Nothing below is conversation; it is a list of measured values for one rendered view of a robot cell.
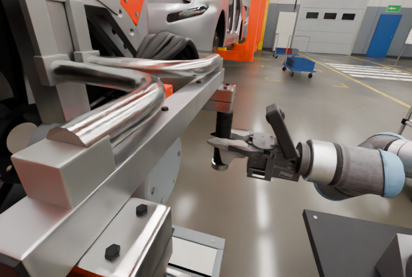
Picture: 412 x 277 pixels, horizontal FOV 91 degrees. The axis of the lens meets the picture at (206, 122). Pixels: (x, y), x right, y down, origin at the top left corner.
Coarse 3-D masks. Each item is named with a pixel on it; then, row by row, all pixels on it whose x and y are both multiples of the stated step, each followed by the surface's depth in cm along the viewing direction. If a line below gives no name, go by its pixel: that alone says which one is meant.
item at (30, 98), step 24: (0, 0) 30; (96, 48) 47; (24, 72) 33; (24, 96) 33; (96, 96) 50; (0, 120) 31; (24, 120) 37; (0, 144) 34; (0, 168) 31; (0, 192) 33; (24, 192) 35
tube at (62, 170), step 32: (32, 0) 22; (32, 32) 23; (64, 64) 24; (96, 64) 24; (128, 96) 14; (160, 96) 17; (64, 128) 9; (96, 128) 10; (128, 128) 13; (32, 160) 9; (64, 160) 9; (96, 160) 10; (32, 192) 9; (64, 192) 9
